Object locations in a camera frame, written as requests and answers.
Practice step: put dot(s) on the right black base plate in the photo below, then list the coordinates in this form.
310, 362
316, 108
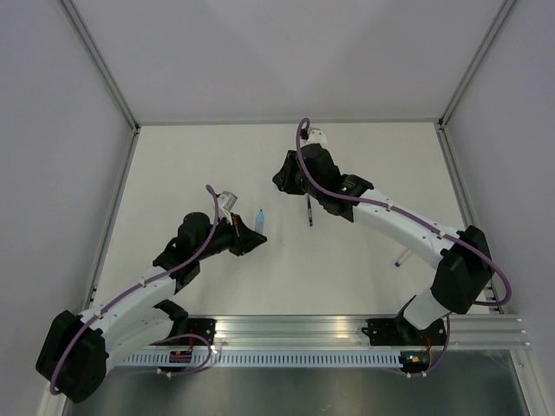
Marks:
386, 331

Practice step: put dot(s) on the aluminium front rail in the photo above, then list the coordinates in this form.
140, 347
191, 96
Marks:
299, 331

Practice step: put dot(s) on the light blue highlighter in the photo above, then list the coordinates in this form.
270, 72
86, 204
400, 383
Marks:
259, 222

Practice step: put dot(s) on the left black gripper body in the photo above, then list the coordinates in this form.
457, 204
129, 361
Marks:
224, 239

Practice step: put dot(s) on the purple pen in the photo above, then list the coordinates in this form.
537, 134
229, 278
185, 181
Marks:
309, 211

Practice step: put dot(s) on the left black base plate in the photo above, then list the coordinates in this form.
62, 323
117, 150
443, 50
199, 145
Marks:
203, 327

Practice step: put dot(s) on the right aluminium frame post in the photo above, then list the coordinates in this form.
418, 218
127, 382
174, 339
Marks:
479, 56

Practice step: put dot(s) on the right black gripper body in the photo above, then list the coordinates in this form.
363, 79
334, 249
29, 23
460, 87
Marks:
306, 186

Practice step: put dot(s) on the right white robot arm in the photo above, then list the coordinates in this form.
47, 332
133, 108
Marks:
461, 259

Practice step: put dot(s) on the white slotted cable duct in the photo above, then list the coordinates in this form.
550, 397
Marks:
270, 359

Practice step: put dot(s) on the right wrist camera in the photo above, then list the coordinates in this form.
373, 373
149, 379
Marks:
314, 136

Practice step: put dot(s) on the aluminium frame post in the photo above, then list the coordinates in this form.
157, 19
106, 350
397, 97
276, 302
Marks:
479, 56
76, 20

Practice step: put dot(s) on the white pen with blue tip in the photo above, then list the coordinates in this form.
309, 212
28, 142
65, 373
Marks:
402, 258

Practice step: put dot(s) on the left aluminium frame post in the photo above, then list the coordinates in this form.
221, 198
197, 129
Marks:
76, 20

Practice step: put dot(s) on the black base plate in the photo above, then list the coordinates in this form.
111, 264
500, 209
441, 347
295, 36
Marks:
386, 331
203, 327

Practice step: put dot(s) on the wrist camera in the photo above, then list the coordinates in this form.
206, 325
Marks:
314, 136
226, 201

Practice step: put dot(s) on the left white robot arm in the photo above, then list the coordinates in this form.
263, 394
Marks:
81, 349

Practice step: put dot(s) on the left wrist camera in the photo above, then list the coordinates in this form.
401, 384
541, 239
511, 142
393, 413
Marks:
226, 201

